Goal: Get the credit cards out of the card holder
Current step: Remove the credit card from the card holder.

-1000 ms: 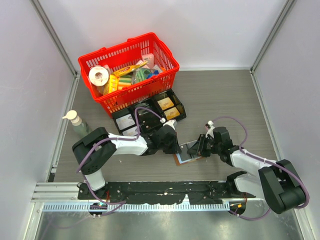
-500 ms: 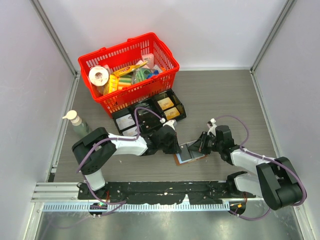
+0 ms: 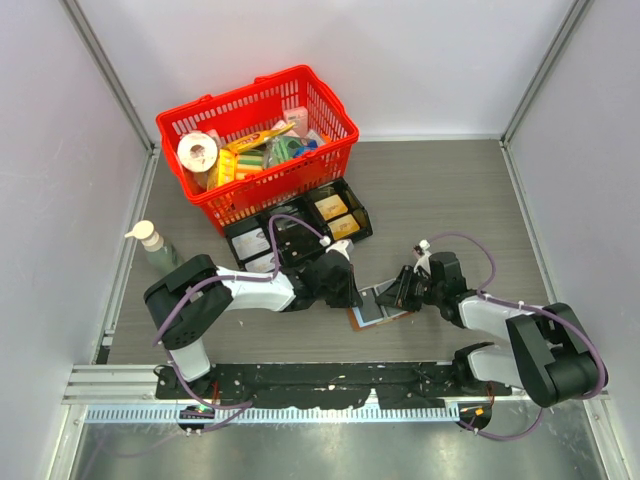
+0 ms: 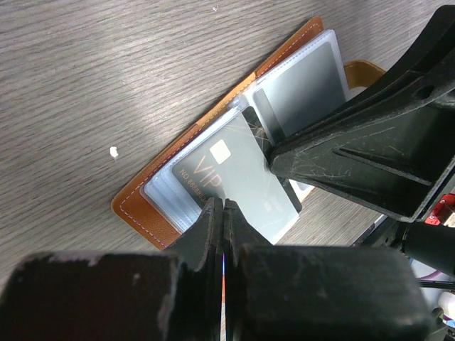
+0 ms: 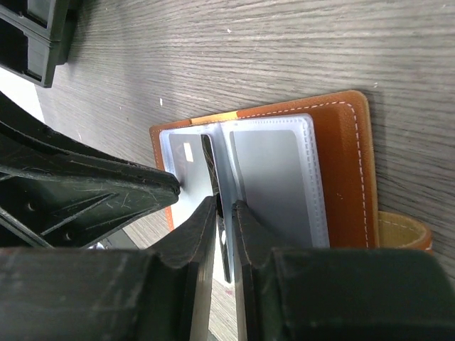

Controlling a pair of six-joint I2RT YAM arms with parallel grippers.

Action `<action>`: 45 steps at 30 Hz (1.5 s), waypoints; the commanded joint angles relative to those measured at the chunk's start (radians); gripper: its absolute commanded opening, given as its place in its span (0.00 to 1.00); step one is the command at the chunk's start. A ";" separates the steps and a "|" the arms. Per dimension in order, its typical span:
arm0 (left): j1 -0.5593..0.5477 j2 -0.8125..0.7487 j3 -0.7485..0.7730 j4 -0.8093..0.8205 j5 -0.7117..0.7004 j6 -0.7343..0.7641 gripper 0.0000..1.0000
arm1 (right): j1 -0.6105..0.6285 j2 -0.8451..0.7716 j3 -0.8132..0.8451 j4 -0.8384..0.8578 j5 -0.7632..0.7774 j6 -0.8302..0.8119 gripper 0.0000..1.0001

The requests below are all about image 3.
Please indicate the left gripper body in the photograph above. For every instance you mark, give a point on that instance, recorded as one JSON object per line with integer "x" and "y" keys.
{"x": 339, "y": 296}

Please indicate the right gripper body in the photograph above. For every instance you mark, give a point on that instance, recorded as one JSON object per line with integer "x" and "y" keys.
{"x": 432, "y": 291}

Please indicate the brown leather card holder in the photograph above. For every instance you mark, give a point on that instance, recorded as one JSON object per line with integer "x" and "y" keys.
{"x": 390, "y": 314}

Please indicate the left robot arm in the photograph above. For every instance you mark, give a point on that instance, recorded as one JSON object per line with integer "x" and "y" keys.
{"x": 186, "y": 303}

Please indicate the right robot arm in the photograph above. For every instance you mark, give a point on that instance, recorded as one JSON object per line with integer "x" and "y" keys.
{"x": 548, "y": 353}

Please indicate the gold card lower slot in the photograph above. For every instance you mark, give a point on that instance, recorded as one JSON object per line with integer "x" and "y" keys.
{"x": 343, "y": 226}

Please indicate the gold card slot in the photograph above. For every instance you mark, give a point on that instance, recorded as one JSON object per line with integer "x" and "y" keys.
{"x": 343, "y": 226}
{"x": 331, "y": 207}

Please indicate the black card organizer tray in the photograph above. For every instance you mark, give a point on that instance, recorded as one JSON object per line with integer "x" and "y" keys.
{"x": 295, "y": 226}

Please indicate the white card lower slot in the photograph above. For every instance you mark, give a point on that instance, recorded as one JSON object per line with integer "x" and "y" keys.
{"x": 263, "y": 264}

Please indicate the white card slot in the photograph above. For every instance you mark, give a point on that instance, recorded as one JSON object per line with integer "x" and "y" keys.
{"x": 250, "y": 244}
{"x": 263, "y": 264}

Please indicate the gold card upper slot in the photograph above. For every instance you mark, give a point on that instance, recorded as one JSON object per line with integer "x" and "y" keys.
{"x": 331, "y": 207}

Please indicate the white card upper slot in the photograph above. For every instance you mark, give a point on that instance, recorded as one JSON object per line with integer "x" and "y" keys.
{"x": 250, "y": 244}

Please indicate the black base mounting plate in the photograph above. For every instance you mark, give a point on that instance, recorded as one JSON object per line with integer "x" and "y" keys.
{"x": 338, "y": 386}

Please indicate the green package in basket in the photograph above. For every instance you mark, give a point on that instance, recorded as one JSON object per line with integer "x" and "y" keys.
{"x": 280, "y": 150}

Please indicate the red plastic shopping basket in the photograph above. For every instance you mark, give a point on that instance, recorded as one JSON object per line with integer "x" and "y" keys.
{"x": 252, "y": 108}

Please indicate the yellow snack package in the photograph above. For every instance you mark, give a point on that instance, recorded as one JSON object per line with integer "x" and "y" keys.
{"x": 243, "y": 157}

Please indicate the pink box in basket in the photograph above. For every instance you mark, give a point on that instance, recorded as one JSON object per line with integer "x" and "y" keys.
{"x": 299, "y": 117}

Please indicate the green soap pump bottle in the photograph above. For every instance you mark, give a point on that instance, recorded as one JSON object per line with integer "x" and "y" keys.
{"x": 159, "y": 251}

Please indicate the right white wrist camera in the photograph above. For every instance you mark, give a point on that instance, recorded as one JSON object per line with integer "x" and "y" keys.
{"x": 422, "y": 255}

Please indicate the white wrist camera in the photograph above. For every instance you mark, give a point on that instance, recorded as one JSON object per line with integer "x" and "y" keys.
{"x": 342, "y": 246}
{"x": 422, "y": 255}

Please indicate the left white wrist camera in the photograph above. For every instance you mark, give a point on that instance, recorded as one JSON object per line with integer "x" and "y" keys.
{"x": 342, "y": 246}

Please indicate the white slotted cable duct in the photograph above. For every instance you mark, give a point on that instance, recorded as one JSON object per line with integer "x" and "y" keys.
{"x": 185, "y": 414}

